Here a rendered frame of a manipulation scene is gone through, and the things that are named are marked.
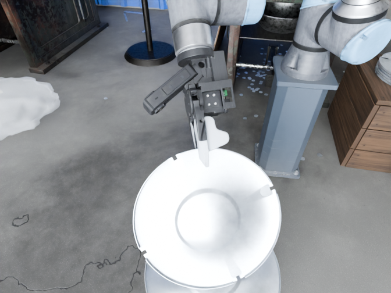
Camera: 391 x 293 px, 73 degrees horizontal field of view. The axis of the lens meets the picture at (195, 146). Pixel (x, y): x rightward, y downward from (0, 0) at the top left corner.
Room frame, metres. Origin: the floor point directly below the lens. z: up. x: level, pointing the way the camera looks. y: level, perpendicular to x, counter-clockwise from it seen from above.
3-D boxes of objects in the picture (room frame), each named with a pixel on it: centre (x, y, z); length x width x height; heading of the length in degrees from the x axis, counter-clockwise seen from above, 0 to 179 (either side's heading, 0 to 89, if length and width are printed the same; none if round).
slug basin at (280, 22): (1.61, -0.49, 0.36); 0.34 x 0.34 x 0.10
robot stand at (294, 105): (0.82, -0.36, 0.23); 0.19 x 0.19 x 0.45; 82
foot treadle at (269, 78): (1.47, -0.46, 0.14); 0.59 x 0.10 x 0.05; 168
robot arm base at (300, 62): (0.82, -0.36, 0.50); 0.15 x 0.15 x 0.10
